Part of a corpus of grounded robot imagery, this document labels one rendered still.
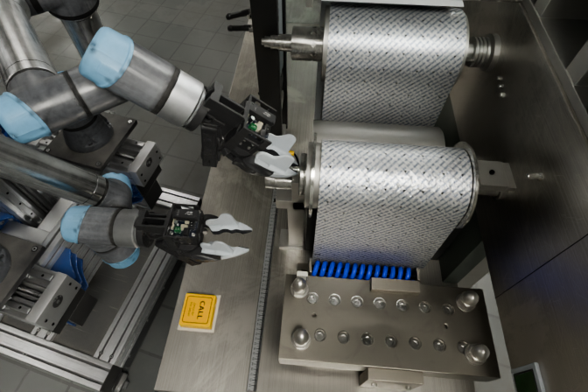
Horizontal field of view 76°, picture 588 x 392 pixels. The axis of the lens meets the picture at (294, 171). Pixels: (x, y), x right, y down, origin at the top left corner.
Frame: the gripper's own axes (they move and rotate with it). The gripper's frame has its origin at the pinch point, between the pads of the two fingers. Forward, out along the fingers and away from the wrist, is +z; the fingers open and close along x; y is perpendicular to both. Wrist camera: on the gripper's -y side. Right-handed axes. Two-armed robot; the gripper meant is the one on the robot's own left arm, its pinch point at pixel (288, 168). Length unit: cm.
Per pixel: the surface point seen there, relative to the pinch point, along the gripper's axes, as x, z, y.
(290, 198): 0.1, 6.7, -7.8
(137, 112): 126, -7, -166
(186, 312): -18.4, 3.6, -38.1
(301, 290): -15.9, 14.4, -11.7
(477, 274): 5, 79, -7
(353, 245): -8.0, 18.5, -1.5
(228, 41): 205, 28, -136
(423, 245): -8.1, 26.7, 8.3
